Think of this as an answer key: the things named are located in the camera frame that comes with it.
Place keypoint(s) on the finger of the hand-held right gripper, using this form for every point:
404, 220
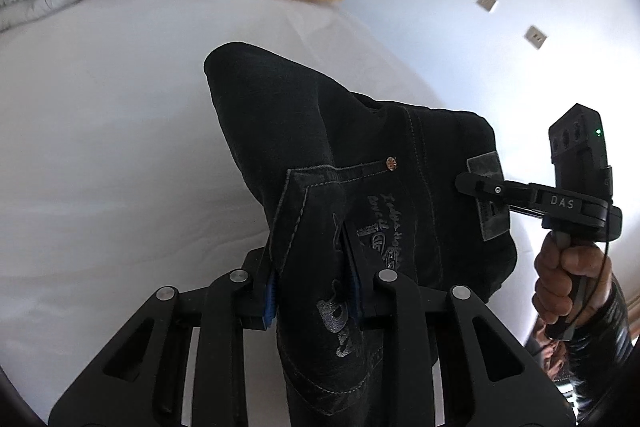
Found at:
480, 184

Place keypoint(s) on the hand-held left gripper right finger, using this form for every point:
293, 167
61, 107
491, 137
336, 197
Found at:
356, 294

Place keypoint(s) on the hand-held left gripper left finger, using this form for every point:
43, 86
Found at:
270, 302

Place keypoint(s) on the black denim pants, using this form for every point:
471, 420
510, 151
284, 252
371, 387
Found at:
300, 117

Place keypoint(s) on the person's right forearm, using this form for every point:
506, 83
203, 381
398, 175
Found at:
605, 347

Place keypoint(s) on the person's right hand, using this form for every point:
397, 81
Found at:
550, 277

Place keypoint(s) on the white bed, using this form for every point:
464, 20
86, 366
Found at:
100, 132

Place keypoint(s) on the wall socket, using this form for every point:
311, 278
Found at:
486, 2
536, 37

